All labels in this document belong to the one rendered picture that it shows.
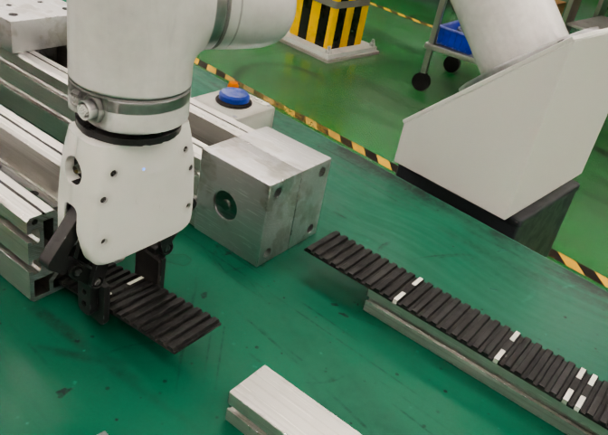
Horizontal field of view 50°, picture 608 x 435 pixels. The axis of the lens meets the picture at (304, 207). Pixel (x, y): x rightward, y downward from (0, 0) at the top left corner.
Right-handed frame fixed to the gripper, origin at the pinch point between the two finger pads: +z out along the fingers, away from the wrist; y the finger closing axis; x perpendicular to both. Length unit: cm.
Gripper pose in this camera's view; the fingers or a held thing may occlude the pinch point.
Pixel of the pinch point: (123, 283)
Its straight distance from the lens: 57.9
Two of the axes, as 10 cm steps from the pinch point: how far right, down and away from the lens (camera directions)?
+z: -1.7, 8.5, 5.1
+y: 6.1, -3.2, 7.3
